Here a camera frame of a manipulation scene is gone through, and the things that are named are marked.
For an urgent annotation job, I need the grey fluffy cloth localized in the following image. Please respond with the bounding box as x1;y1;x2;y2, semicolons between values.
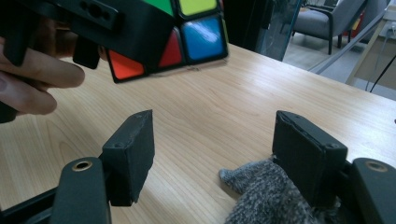
219;158;344;224

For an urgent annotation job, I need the dark glass cabinet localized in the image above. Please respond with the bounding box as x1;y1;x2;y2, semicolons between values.
222;0;304;62

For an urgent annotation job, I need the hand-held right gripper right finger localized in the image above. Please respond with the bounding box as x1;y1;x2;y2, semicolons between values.
272;110;348;209

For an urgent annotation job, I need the black hanging cable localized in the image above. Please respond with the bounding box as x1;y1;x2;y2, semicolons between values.
369;53;396;93

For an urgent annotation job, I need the pale slanted metal bar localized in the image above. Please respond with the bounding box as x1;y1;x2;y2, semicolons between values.
307;2;396;76

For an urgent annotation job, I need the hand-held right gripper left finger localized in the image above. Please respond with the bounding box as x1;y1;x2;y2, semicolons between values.
101;109;156;207

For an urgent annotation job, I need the grey armchair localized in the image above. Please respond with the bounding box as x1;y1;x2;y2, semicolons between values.
291;0;387;56

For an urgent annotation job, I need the multicoloured puzzle cube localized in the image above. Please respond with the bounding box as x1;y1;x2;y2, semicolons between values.
106;0;230;84

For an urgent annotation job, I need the light wooden desk frame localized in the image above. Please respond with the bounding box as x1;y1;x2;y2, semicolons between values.
345;17;396;91

